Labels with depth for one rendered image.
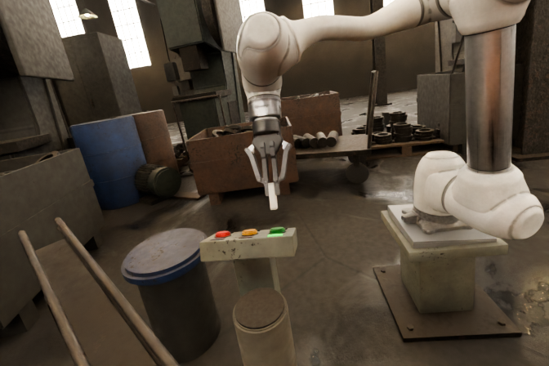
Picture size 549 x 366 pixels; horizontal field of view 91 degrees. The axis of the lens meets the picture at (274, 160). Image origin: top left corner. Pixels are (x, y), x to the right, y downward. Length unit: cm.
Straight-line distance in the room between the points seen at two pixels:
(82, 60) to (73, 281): 427
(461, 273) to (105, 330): 114
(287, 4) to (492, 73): 1150
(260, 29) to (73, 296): 57
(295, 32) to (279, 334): 62
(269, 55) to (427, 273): 99
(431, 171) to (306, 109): 290
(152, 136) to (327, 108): 227
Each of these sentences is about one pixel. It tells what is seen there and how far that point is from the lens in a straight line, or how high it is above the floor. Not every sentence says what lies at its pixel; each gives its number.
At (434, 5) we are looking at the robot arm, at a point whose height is 111.
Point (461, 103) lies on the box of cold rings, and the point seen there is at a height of 53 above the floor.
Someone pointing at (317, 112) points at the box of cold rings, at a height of 52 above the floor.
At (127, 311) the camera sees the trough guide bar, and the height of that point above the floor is 72.
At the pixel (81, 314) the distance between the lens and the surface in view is 57.
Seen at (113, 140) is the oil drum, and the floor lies 68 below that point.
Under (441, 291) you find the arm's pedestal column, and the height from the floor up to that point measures 12.
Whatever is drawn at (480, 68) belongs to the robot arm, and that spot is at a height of 93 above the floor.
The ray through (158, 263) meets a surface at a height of 43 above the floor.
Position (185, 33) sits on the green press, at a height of 199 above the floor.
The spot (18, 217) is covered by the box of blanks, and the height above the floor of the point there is 52.
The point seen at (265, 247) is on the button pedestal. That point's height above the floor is 60.
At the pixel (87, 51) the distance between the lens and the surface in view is 473.
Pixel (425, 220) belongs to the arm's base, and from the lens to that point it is 118.
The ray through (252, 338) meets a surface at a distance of 64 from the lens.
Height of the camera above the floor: 97
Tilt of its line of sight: 15 degrees down
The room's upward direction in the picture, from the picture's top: 9 degrees counter-clockwise
